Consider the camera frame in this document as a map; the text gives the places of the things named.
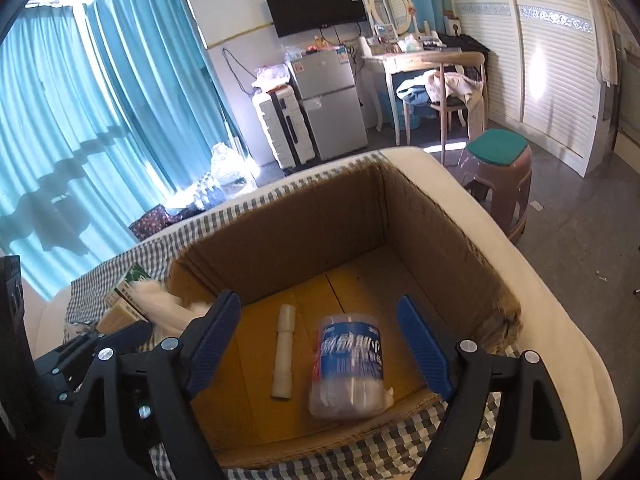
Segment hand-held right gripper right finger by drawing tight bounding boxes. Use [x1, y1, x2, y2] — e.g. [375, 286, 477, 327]
[397, 296, 623, 480]

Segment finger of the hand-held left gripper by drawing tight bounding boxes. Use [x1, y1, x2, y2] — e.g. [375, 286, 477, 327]
[35, 321, 152, 406]

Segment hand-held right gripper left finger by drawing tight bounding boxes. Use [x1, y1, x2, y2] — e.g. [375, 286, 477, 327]
[55, 290, 243, 480]

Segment white plastic stick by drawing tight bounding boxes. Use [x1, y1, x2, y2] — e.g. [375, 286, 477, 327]
[270, 304, 297, 401]

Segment clear jar with blue label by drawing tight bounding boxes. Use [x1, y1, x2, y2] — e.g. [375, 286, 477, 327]
[307, 310, 396, 418]

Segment brown cardboard box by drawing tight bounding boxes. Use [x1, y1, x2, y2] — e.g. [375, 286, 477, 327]
[167, 152, 523, 471]

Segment small brown box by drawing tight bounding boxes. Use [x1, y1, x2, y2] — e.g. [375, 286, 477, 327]
[95, 305, 146, 336]

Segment green and white box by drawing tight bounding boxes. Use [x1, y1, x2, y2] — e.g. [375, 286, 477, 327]
[104, 262, 151, 321]

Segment grey checkered cloth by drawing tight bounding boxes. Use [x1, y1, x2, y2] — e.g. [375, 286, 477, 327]
[62, 185, 506, 480]

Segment dark patterned bag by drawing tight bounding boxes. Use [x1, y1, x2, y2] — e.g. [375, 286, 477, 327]
[129, 204, 201, 242]

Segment pack of water bottles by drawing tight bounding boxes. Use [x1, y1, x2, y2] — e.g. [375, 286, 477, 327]
[192, 172, 226, 211]

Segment brown plastic stool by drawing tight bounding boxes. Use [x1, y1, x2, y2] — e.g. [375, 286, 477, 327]
[457, 130, 533, 243]

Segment green seat cushion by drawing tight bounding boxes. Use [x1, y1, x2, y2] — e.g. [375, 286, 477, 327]
[466, 129, 531, 166]

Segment blue plastic bin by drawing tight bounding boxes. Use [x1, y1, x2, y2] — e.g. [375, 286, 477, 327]
[380, 90, 421, 131]

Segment blue jeans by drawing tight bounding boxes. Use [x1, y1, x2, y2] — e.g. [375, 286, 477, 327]
[397, 80, 431, 106]

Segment silver fridge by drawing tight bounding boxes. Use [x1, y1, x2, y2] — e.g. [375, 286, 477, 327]
[286, 45, 369, 163]

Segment light garment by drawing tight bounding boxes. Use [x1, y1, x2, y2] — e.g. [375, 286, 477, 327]
[425, 71, 483, 107]

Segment white bag on suitcase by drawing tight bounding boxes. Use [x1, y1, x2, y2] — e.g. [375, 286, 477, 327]
[251, 64, 292, 92]

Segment wooden chair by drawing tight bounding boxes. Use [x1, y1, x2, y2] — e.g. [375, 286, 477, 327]
[402, 51, 488, 166]

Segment white dressing table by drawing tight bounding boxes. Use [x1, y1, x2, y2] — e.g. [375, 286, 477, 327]
[360, 47, 488, 146]

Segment black garment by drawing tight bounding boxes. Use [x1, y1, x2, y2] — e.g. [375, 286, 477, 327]
[440, 34, 491, 53]

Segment white louvered wardrobe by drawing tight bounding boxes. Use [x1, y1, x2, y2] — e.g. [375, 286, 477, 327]
[440, 0, 608, 178]

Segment white oval mirror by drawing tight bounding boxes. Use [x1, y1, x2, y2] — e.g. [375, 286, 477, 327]
[367, 0, 416, 31]

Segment white hanging towel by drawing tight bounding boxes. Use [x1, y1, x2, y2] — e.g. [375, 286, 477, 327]
[595, 0, 621, 86]

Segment black wall cable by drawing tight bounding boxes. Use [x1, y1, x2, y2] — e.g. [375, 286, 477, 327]
[222, 47, 256, 96]

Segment black wall television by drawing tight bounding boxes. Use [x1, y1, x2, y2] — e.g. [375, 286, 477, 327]
[264, 0, 368, 38]

